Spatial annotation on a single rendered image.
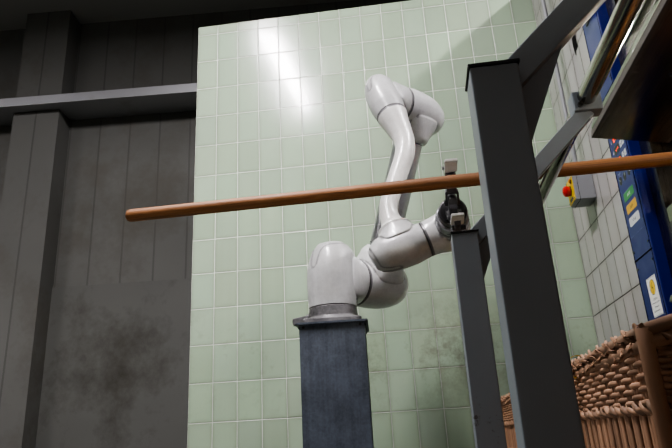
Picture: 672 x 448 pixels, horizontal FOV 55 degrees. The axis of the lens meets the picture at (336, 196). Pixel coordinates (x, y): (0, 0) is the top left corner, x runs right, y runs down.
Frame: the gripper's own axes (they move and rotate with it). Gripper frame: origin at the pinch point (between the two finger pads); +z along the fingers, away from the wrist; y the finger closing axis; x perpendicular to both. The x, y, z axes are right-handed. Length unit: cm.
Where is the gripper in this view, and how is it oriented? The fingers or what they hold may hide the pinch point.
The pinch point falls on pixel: (454, 188)
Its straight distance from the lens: 152.7
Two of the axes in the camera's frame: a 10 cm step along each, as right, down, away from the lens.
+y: 0.5, 9.3, -3.5
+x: -9.9, 1.0, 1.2
